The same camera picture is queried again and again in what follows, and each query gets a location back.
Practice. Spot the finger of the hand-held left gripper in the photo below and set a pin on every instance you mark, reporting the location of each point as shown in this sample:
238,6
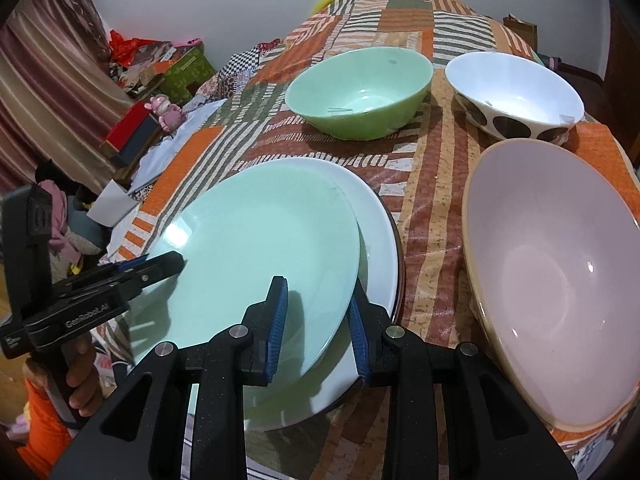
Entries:
160,266
127,263

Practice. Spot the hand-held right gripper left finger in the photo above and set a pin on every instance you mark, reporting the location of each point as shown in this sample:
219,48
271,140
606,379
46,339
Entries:
280,330

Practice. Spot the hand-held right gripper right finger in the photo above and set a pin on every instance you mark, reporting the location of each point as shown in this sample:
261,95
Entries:
359,340

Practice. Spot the dark brown plate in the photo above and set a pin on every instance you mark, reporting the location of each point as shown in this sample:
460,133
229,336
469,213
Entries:
400,270

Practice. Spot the green plate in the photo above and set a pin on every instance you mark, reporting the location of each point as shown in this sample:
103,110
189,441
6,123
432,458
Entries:
250,240

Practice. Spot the white plate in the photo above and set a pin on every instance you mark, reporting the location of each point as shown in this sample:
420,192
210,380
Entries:
375,240

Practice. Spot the pink bowl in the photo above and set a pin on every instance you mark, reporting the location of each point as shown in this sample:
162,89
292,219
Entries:
550,270

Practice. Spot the green bowl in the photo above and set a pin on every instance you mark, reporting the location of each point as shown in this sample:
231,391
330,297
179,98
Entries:
360,85

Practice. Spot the white bowl with dark spots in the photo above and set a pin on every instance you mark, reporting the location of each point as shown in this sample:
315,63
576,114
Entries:
510,90

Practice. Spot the person's left hand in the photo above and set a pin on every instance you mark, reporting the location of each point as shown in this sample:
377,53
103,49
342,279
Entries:
82,375

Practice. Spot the grey stuffed cushion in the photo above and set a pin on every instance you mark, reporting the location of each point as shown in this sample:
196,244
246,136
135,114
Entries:
85,230

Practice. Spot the pink cloth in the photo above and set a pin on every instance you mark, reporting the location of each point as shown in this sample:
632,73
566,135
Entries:
55,210

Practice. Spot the white paper sheet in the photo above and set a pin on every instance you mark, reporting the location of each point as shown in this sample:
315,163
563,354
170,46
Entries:
110,205

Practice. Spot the light blue cloth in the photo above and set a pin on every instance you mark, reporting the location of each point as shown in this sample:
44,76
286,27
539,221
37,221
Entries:
170,155

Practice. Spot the dark grey box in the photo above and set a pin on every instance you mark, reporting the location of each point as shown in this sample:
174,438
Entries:
145,142

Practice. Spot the red box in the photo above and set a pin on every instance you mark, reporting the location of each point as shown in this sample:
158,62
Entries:
127,127

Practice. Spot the pink toy figure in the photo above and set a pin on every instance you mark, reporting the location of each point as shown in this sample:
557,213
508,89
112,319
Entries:
167,112

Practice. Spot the striped brown curtain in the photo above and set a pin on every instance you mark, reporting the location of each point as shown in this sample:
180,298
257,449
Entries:
45,85

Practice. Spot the striped patchwork blanket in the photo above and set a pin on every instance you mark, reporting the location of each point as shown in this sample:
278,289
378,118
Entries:
430,170

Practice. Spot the pile of papers and packets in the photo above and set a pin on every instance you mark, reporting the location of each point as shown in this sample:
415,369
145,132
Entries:
145,70

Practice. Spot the checked patchwork quilt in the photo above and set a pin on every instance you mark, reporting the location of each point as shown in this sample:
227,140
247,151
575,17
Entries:
230,72

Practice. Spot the red plastic bag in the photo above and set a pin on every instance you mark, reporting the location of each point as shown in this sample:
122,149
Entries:
125,47

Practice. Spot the pink flat case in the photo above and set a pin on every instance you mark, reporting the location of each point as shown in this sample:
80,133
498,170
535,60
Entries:
190,40

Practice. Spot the yellow foam tube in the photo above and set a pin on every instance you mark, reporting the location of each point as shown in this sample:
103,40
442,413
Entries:
325,1

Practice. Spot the brown cardboard box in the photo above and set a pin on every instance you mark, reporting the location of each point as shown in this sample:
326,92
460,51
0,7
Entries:
522,30

